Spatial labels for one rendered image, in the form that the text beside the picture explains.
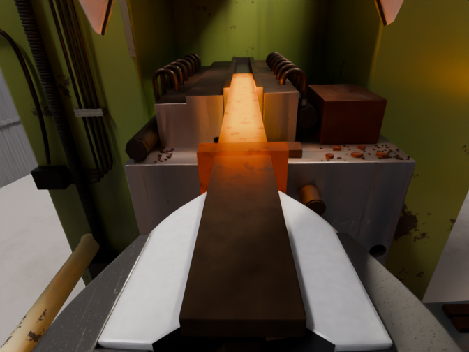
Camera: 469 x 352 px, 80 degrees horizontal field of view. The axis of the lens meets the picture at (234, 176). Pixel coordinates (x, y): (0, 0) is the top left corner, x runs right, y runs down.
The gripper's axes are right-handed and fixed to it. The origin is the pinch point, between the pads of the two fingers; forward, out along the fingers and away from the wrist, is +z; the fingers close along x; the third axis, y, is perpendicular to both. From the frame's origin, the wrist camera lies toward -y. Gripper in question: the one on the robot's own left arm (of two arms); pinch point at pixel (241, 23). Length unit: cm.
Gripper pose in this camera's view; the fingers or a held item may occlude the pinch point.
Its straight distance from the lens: 17.6
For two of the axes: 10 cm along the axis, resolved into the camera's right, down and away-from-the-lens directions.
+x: 10.0, -0.2, -0.4
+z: 0.4, 5.4, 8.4
